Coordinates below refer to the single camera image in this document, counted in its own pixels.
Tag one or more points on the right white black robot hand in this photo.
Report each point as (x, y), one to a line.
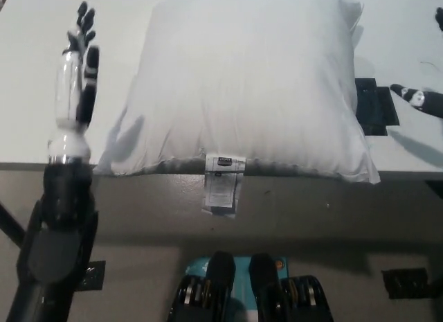
(429, 102)

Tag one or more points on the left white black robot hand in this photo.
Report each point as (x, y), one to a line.
(67, 93)

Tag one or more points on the white pillow with label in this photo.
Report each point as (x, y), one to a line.
(242, 83)

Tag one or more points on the black tape patch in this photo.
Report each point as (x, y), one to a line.
(375, 107)

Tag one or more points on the black slanted table leg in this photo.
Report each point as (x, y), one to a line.
(10, 221)

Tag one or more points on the black table foot plate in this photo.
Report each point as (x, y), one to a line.
(405, 282)
(95, 275)

